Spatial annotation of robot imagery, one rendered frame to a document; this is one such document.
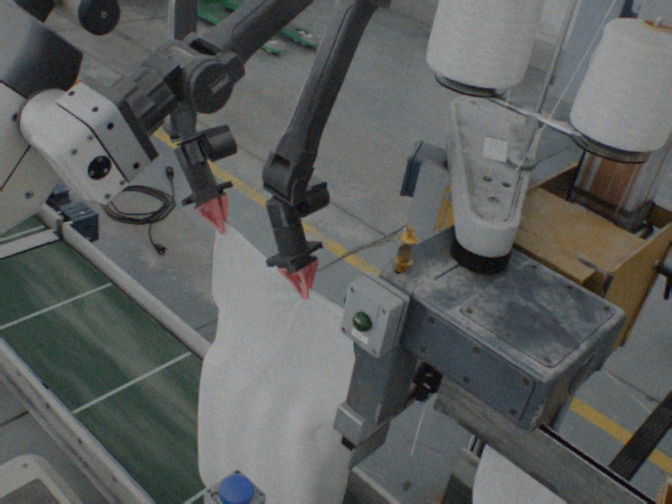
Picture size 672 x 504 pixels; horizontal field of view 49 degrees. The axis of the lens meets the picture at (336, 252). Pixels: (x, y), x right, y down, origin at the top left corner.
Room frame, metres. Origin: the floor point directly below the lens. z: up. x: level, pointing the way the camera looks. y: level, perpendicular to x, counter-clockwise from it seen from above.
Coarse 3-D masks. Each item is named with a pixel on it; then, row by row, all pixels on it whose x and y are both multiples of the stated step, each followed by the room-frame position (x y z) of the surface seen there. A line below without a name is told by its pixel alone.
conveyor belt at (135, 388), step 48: (0, 288) 1.78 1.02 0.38; (48, 288) 1.83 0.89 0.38; (96, 288) 1.87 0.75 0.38; (48, 336) 1.61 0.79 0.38; (96, 336) 1.65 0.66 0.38; (144, 336) 1.69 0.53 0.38; (48, 384) 1.43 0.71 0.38; (96, 384) 1.46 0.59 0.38; (144, 384) 1.49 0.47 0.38; (192, 384) 1.53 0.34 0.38; (96, 432) 1.29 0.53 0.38; (144, 432) 1.32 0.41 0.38; (192, 432) 1.35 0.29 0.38; (144, 480) 1.17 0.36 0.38; (192, 480) 1.20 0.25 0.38
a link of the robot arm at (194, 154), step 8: (200, 136) 1.43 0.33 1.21; (176, 144) 1.39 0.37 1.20; (184, 144) 1.38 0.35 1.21; (192, 144) 1.38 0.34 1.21; (200, 144) 1.43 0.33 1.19; (208, 144) 1.41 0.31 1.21; (176, 152) 1.37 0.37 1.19; (184, 152) 1.37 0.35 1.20; (192, 152) 1.37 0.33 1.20; (200, 152) 1.38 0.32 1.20; (208, 152) 1.40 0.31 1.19; (184, 160) 1.36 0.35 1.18; (192, 160) 1.36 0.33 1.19; (200, 160) 1.37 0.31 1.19; (184, 168) 1.36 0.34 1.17
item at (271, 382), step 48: (240, 240) 1.28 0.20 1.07; (240, 288) 1.26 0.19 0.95; (288, 288) 1.17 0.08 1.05; (240, 336) 1.22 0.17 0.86; (288, 336) 1.16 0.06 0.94; (336, 336) 1.10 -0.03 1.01; (240, 384) 1.13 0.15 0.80; (288, 384) 1.11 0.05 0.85; (336, 384) 1.08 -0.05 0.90; (240, 432) 1.11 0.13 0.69; (288, 432) 1.05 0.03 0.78; (336, 432) 1.05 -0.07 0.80; (288, 480) 1.02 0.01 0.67; (336, 480) 1.05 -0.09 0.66
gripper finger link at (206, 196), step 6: (204, 192) 1.32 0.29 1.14; (210, 192) 1.32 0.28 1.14; (216, 192) 1.33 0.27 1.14; (198, 198) 1.30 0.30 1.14; (204, 198) 1.31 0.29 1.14; (210, 198) 1.31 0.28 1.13; (222, 198) 1.33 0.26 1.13; (228, 198) 1.34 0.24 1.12; (198, 204) 1.30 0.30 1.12; (222, 204) 1.33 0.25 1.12; (210, 210) 1.35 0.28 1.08; (222, 210) 1.33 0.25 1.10; (222, 216) 1.32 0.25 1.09
